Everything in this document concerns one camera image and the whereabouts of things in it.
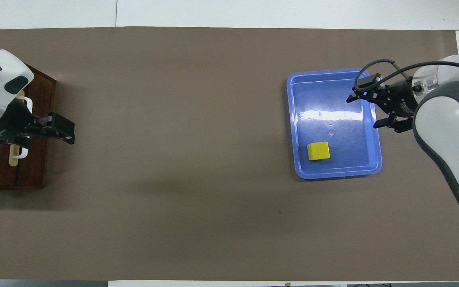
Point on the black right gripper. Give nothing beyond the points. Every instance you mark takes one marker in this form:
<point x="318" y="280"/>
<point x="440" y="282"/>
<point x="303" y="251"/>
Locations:
<point x="401" y="101"/>

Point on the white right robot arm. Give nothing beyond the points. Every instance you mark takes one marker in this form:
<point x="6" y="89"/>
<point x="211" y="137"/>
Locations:
<point x="448" y="131"/>

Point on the brown table mat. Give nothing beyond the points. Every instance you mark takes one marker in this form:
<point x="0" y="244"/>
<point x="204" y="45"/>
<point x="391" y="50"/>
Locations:
<point x="197" y="159"/>

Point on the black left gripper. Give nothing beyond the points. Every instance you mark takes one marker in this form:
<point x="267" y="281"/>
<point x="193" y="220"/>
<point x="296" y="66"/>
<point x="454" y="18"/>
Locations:
<point x="10" y="123"/>

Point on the blue plastic tray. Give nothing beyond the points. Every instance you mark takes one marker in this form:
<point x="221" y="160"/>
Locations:
<point x="349" y="143"/>

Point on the yellow cube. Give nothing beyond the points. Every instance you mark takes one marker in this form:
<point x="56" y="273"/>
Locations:
<point x="318" y="151"/>

